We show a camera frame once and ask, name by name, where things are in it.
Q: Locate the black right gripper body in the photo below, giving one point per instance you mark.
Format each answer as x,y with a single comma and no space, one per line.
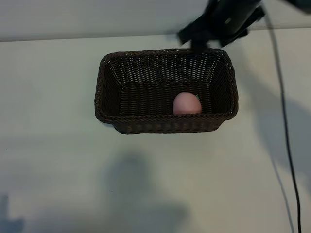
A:
226,17

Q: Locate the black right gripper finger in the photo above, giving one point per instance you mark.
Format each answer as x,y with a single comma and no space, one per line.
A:
185,35
200,46

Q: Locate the pink peach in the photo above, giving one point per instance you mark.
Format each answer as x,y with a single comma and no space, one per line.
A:
187,104

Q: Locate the dark brown wicker basket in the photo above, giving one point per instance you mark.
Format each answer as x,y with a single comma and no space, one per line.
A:
145,97

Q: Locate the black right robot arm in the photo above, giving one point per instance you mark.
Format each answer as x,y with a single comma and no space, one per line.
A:
301,3

